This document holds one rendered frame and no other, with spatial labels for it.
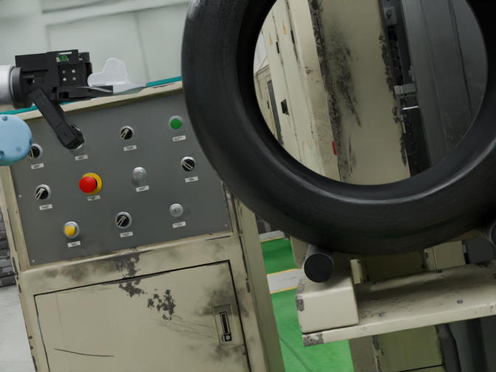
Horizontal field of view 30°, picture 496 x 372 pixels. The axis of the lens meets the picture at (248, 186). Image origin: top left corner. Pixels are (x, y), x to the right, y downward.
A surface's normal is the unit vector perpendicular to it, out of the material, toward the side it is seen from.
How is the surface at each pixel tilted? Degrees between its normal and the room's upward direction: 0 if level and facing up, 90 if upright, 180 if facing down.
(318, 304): 90
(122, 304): 90
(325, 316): 90
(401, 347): 90
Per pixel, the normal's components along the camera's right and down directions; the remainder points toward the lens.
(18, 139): 0.63, -0.07
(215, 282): -0.10, 0.07
